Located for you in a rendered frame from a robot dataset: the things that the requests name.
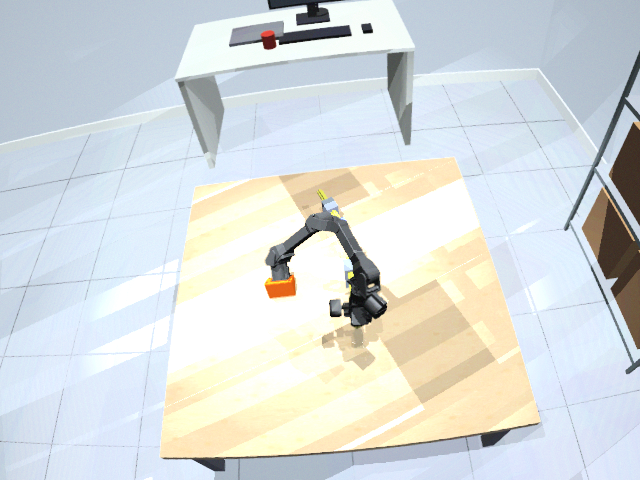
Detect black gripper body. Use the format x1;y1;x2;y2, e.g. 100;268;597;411
329;297;363;317

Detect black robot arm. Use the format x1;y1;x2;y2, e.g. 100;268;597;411
264;211;387;327

